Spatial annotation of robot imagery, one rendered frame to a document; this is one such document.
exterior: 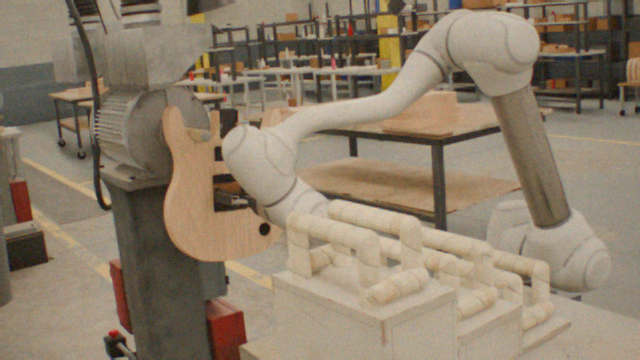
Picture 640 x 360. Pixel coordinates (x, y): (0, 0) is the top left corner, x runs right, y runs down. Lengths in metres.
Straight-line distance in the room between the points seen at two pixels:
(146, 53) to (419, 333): 0.92
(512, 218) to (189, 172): 0.87
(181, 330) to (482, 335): 1.32
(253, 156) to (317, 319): 0.48
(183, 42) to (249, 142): 0.33
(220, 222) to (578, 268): 0.92
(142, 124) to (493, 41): 0.94
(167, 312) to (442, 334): 1.31
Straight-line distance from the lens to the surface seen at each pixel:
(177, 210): 1.78
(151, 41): 1.61
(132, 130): 1.90
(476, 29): 1.57
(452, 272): 1.07
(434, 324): 1.01
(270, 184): 1.46
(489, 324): 1.11
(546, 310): 1.29
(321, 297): 1.03
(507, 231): 1.92
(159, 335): 2.22
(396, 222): 1.01
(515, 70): 1.55
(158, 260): 2.15
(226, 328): 2.29
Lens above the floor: 1.48
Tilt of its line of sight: 12 degrees down
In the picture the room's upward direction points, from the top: 5 degrees counter-clockwise
